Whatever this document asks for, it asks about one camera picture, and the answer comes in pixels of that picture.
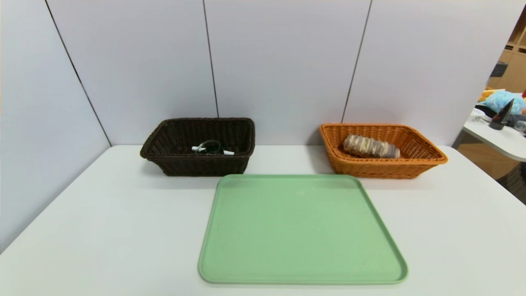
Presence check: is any white marker with black cap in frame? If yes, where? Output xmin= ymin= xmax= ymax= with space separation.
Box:
xmin=191 ymin=145 xmax=235 ymax=156

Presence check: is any marbled twisted bread roll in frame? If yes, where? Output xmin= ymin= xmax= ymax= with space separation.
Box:
xmin=343 ymin=134 xmax=401 ymax=159

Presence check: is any dark brown wicker basket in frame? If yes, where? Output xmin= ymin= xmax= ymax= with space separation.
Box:
xmin=140 ymin=118 xmax=256 ymax=177

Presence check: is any orange wicker basket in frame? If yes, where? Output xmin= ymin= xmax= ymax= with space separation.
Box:
xmin=320 ymin=123 xmax=448 ymax=179

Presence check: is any light green plastic tray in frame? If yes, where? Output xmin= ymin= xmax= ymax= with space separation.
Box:
xmin=198 ymin=174 xmax=408 ymax=285

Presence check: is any orange plush item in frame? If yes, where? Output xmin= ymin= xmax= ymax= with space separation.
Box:
xmin=478 ymin=88 xmax=506 ymax=102

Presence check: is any white side table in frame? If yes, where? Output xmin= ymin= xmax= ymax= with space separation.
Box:
xmin=463 ymin=108 xmax=526 ymax=162

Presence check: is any black cone object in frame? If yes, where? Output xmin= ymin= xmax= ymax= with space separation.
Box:
xmin=489 ymin=98 xmax=514 ymax=131

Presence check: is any light blue fluffy item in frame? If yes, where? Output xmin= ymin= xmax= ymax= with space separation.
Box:
xmin=484 ymin=90 xmax=526 ymax=115

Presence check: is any dark woven object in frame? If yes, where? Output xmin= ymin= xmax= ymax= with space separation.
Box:
xmin=497 ymin=162 xmax=526 ymax=205

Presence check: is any wooden shelf unit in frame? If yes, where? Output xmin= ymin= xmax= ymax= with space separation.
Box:
xmin=487 ymin=8 xmax=526 ymax=93

